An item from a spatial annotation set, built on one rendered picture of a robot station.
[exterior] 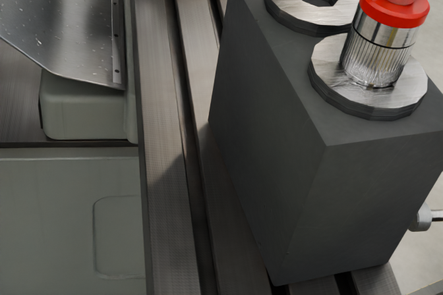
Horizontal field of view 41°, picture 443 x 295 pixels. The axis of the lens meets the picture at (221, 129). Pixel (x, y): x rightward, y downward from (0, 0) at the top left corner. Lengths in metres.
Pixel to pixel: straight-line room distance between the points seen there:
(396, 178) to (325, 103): 0.09
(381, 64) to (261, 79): 0.11
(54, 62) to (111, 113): 0.12
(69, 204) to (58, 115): 0.19
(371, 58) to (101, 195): 0.65
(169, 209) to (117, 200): 0.44
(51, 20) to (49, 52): 0.07
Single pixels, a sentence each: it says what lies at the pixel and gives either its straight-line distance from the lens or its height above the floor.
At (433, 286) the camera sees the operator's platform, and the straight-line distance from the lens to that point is 1.31.
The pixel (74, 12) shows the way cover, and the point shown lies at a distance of 0.92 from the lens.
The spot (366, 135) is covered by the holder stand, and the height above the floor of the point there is 1.12.
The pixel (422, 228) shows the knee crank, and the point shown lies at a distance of 1.22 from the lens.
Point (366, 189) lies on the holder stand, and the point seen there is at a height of 1.06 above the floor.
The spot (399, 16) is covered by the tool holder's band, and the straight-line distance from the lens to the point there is 0.41.
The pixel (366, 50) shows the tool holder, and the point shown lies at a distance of 0.43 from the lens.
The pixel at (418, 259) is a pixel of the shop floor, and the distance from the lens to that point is 1.87.
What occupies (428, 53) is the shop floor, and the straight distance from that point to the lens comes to 2.67.
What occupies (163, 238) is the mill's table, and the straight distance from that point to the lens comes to 0.56.
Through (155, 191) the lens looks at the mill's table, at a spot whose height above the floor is 0.94.
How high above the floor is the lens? 1.40
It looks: 44 degrees down
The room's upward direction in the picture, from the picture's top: 11 degrees clockwise
